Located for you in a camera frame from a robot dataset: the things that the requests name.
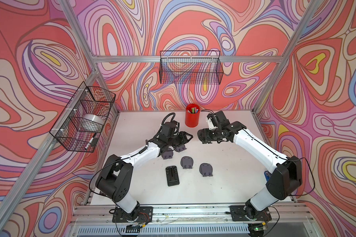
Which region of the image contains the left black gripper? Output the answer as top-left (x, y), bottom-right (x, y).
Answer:
top-left (166, 131), bottom-right (193, 149)

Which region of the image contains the dark grey phone stand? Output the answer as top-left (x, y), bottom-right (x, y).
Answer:
top-left (197, 128), bottom-right (211, 144)

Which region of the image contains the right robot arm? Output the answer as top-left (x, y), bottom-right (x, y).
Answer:
top-left (197, 121), bottom-right (303, 220)

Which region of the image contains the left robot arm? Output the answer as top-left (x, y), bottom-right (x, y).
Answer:
top-left (95, 113), bottom-right (193, 219)

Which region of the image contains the black rectangular phone holder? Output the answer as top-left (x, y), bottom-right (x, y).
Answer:
top-left (165, 166), bottom-right (180, 187)

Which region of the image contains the red pen cup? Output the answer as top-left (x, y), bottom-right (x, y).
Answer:
top-left (185, 104), bottom-right (200, 127)

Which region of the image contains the blue stapler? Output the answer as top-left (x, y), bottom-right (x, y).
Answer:
top-left (264, 171), bottom-right (271, 181)

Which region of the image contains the silver tape roll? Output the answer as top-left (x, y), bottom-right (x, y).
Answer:
top-left (79, 114), bottom-right (104, 133)

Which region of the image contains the black marker in basket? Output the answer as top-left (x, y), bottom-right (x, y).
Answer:
top-left (85, 133), bottom-right (98, 151)

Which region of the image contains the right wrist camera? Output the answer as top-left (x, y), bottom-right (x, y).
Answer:
top-left (207, 113), bottom-right (218, 130)

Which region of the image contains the back wire basket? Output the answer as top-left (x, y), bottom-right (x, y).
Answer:
top-left (159, 49), bottom-right (223, 85)

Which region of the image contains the wire basket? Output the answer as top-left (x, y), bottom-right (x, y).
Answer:
top-left (159, 49), bottom-right (223, 85)
top-left (49, 82), bottom-right (116, 153)

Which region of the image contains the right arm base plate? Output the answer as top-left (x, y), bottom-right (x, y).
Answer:
top-left (228, 205), bottom-right (272, 222)

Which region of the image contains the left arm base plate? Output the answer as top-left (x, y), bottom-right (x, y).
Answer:
top-left (109, 206), bottom-right (153, 224)

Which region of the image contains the left wire basket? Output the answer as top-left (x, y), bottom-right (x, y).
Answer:
top-left (49, 82), bottom-right (116, 153)

